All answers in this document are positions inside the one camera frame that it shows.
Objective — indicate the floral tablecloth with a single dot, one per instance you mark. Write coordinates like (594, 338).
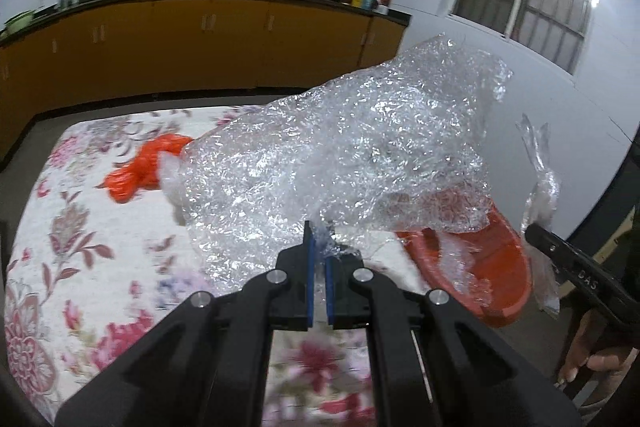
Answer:
(100, 257)

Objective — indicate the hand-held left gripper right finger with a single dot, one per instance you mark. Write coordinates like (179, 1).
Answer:
(329, 294)

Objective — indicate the large bubble wrap sheet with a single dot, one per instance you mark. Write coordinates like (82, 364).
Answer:
(330, 147)

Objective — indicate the green pot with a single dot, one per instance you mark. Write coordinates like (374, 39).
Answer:
(20, 22)

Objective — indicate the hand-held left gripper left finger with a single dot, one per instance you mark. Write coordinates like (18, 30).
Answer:
(310, 279)

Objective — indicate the red plastic basket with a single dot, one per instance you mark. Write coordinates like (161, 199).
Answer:
(500, 257)

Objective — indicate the white plastic bag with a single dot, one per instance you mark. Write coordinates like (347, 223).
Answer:
(172, 184)

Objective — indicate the person's right hand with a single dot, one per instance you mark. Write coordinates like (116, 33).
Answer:
(595, 352)

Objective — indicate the orange lower kitchen cabinets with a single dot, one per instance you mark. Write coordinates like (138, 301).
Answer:
(175, 52)

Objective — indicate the clear plastic bag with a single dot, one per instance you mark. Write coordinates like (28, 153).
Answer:
(542, 207)

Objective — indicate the large orange plastic bag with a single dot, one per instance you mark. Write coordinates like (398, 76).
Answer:
(145, 169)

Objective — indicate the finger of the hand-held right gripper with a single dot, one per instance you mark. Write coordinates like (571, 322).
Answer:
(575, 269)

